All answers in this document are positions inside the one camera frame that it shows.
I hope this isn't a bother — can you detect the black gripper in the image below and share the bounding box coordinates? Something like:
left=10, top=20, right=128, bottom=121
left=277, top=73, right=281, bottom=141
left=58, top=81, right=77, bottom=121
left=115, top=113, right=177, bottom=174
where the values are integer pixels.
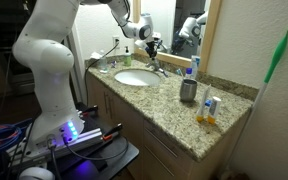
left=144, top=39, right=159, bottom=61

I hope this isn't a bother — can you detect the chrome tap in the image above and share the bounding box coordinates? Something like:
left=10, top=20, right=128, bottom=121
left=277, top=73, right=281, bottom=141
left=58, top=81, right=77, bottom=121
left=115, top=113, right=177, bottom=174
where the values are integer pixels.
left=145, top=56, right=163, bottom=72

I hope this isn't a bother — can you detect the green soap pump bottle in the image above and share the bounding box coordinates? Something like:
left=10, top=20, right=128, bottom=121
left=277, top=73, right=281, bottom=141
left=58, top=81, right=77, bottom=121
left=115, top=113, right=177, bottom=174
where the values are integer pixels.
left=123, top=45, right=133, bottom=67

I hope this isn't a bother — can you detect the white oval sink basin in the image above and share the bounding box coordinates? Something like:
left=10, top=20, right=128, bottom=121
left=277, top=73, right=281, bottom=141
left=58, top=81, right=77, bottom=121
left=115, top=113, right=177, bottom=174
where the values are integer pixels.
left=113, top=68, right=162, bottom=87

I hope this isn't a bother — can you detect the small white bottle blue cap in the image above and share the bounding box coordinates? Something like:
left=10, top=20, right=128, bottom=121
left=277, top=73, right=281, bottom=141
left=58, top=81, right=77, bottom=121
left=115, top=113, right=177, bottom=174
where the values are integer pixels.
left=184, top=67, right=194, bottom=81

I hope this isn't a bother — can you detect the tall white blue tube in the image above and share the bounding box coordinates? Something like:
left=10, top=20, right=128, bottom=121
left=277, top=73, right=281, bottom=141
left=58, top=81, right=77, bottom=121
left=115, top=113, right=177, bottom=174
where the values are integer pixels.
left=190, top=54, right=202, bottom=80

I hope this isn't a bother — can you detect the clear plastic bottle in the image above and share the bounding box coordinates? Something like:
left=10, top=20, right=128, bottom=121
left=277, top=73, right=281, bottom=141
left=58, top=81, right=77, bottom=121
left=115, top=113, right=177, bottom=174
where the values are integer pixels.
left=98, top=49, right=109, bottom=74

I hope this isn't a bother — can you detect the grey metal cup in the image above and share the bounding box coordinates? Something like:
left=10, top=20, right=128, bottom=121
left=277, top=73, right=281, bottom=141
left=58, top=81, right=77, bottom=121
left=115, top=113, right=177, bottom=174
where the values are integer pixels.
left=179, top=78, right=198, bottom=103

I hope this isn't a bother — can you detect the white folded cloth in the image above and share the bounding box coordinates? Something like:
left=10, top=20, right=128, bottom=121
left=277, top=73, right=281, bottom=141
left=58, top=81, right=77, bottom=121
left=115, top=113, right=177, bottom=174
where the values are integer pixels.
left=89, top=51, right=102, bottom=61

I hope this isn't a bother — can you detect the wood framed mirror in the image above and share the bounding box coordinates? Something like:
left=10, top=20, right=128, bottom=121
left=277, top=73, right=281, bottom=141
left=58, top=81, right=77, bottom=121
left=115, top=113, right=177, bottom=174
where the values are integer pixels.
left=132, top=0, right=223, bottom=73

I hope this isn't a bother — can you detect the beige vanity cabinet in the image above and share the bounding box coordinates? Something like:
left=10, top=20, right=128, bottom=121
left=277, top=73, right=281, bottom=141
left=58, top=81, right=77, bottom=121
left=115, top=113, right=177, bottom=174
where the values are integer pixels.
left=85, top=71, right=252, bottom=180

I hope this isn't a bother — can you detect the slim white tube yellow cap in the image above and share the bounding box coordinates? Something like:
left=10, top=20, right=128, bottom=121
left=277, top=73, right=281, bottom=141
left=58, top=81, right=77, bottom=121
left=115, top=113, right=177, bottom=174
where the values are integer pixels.
left=195, top=83, right=212, bottom=123

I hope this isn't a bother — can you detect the white door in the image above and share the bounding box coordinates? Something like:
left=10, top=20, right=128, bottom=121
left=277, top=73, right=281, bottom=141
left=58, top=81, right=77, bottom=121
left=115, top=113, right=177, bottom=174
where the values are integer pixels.
left=63, top=23, right=88, bottom=104

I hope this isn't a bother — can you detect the wide white tube orange cap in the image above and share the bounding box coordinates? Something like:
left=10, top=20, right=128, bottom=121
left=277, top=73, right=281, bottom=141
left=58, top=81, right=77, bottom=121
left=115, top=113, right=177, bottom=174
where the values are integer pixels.
left=206, top=96, right=222, bottom=126

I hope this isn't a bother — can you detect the black clamp red grip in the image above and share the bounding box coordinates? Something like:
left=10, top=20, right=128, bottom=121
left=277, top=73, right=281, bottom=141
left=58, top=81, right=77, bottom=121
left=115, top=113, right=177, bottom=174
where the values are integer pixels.
left=77, top=104, right=100, bottom=118

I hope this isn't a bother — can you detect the black clamp orange grip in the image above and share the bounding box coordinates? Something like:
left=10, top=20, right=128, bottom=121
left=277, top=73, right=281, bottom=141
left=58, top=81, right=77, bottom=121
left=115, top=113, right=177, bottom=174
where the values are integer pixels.
left=101, top=123, right=124, bottom=142

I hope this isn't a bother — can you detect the white round device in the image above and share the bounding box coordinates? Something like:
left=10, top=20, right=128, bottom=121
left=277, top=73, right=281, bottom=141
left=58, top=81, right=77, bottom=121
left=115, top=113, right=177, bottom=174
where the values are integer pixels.
left=18, top=166, right=56, bottom=180

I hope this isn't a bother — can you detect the cabinet door handle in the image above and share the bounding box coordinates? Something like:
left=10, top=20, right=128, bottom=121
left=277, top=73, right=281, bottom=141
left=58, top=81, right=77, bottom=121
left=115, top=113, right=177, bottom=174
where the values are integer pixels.
left=103, top=92, right=109, bottom=115

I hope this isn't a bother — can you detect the black power cable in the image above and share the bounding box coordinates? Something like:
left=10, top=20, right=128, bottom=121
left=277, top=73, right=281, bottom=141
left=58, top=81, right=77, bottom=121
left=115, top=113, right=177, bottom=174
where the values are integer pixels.
left=83, top=39, right=121, bottom=109

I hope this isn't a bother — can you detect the metal drawer handle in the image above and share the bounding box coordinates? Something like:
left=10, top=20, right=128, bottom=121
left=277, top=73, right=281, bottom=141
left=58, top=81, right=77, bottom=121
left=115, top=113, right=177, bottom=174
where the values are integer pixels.
left=144, top=128, right=179, bottom=159
left=144, top=145, right=176, bottom=178

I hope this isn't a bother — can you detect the aluminium mounting rail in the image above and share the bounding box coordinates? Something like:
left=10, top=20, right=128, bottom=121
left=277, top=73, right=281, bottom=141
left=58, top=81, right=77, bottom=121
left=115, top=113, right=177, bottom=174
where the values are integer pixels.
left=7, top=127, right=105, bottom=164

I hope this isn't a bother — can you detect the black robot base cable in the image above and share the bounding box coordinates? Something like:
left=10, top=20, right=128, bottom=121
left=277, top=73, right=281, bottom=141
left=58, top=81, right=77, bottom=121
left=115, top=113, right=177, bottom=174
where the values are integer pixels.
left=62, top=133, right=130, bottom=162
left=46, top=134, right=63, bottom=180

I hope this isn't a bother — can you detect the blue orange cable bundle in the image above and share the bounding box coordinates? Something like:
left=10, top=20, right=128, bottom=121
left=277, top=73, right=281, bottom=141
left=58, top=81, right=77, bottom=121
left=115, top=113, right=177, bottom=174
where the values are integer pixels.
left=0, top=118, right=33, bottom=158

